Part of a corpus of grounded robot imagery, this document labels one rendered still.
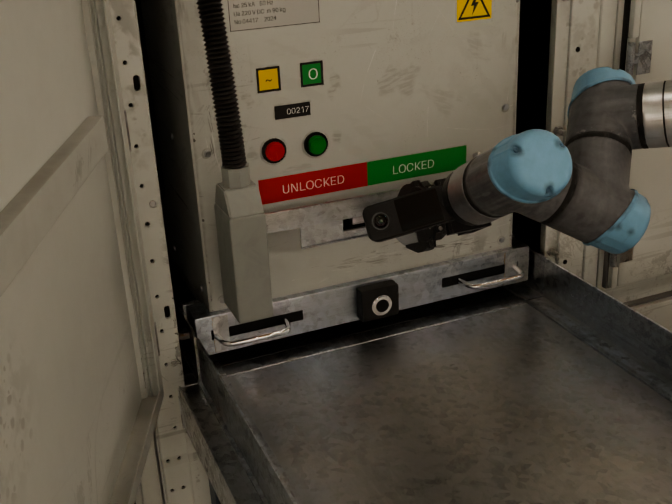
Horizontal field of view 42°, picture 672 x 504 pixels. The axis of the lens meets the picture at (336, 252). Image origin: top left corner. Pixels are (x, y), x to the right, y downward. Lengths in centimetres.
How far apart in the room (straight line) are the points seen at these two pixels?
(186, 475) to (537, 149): 69
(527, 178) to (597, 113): 17
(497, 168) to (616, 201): 14
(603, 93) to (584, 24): 28
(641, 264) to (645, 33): 37
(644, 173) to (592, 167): 44
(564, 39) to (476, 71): 13
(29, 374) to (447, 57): 74
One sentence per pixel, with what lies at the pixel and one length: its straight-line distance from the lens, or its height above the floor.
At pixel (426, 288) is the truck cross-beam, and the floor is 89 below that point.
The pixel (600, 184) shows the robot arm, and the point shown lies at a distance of 99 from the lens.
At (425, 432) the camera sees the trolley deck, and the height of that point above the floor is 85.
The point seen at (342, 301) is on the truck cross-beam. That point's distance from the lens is 129.
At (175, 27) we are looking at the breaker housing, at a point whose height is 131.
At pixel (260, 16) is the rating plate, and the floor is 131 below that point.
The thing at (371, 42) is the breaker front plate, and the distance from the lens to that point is 121.
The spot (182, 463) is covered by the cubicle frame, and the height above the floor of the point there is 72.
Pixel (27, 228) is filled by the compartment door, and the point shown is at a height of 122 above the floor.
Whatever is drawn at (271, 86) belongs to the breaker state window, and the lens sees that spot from 117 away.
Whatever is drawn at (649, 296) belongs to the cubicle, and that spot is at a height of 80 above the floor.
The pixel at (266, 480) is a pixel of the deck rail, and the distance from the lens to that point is 98.
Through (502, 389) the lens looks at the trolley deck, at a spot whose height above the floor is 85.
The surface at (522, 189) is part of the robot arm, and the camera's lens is 93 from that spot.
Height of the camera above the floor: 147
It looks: 23 degrees down
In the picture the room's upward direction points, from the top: 3 degrees counter-clockwise
